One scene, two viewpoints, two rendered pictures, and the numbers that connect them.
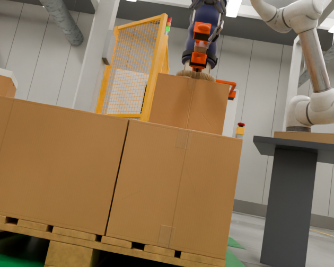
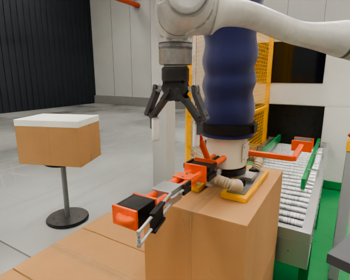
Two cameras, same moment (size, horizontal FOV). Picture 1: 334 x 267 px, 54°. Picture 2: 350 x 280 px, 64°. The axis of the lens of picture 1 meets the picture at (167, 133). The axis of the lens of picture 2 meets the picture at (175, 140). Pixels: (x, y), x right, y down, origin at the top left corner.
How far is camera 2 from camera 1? 1.46 m
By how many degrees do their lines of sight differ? 35
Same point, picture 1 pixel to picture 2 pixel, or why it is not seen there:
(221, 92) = (233, 238)
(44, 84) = not seen: hidden behind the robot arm
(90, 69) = (158, 81)
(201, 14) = (211, 60)
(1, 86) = (73, 138)
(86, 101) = (161, 119)
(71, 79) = not seen: hidden behind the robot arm
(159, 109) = (154, 250)
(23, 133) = not seen: outside the picture
